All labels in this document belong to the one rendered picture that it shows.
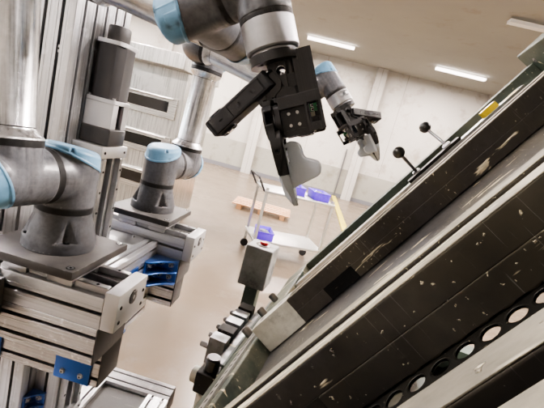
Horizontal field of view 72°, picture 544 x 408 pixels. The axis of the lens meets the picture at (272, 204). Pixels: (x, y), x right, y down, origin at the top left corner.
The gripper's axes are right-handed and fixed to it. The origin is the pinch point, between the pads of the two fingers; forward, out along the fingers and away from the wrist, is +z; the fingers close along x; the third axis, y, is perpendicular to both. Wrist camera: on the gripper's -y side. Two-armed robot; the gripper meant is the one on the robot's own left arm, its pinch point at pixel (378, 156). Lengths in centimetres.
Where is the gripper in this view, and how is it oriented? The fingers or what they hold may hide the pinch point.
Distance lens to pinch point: 128.1
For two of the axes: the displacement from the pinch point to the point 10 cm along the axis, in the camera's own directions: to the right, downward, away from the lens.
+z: 4.9, 8.7, -0.5
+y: -8.1, 4.3, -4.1
